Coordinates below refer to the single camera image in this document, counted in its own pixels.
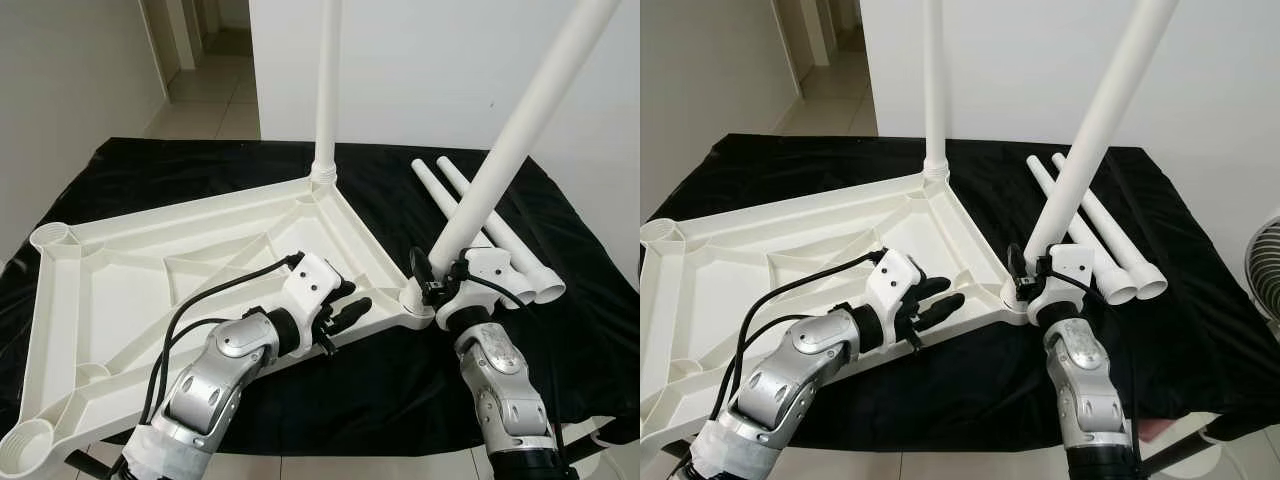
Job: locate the black table cloth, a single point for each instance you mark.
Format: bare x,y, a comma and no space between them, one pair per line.
1200,370
580,370

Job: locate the white door frame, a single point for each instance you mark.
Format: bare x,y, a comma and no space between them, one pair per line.
160,40
790,40

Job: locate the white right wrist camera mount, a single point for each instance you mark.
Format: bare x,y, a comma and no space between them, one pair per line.
490,265
1075,260

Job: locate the white plastic table leg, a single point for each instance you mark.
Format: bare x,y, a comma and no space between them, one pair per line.
532,268
1040,178
520,140
1105,120
1125,250
935,90
432,183
327,90

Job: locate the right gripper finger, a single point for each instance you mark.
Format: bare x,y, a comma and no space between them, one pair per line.
1016,267
420,270

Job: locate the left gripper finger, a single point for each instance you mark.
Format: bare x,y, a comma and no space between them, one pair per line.
935,288
942,310
353,312
345,290

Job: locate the white standing fan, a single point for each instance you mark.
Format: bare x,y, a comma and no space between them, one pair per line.
1265,265

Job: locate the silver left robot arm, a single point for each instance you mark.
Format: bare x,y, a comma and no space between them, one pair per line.
790,380
215,380

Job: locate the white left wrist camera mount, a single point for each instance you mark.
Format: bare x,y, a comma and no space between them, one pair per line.
895,275
315,280

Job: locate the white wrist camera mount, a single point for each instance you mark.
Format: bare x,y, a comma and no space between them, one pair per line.
315,280
490,265
895,275
1075,260

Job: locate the white plastic table top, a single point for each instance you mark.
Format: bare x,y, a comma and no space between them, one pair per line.
740,290
120,290

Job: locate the white round plastic object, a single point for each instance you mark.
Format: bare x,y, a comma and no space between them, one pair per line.
1218,432

